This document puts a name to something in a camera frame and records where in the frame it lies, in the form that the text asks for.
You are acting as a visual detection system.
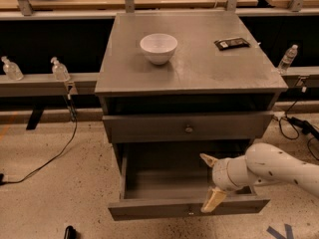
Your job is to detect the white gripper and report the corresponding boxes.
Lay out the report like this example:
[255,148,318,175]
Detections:
[199,153,258,213]

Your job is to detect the grey drawer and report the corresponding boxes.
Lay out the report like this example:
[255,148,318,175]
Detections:
[103,112,273,143]
[108,140,271,221]

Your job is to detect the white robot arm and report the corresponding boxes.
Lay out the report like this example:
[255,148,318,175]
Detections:
[200,142,319,213]

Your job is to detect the grey top drawer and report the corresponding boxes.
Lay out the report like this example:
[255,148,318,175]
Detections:
[103,112,273,143]

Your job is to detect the grey wooden drawer cabinet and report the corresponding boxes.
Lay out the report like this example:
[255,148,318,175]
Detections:
[94,11,289,171]

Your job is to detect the blue tape floor mark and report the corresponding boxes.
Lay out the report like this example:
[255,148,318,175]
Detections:
[266,223,295,239]

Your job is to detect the white ceramic bowl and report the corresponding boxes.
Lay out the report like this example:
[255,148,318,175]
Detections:
[140,33,177,65]

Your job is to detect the clear plastic water bottle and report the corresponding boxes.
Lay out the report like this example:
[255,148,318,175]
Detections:
[277,45,298,74]

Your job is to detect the black object on floor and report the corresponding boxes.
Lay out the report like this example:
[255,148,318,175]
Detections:
[64,226,77,239]

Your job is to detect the clear pump bottle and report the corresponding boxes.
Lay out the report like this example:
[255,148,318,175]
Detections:
[51,57,71,82]

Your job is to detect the clear bottle far left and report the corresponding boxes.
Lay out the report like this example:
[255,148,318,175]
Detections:
[1,56,23,81]

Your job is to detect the black cables on right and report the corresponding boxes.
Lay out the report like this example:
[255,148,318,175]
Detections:
[277,87,319,161]

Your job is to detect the black cable on left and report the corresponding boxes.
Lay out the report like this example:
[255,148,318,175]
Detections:
[0,83,79,186]

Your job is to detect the grey metal rail shelf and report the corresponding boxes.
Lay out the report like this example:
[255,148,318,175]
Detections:
[0,73,99,98]

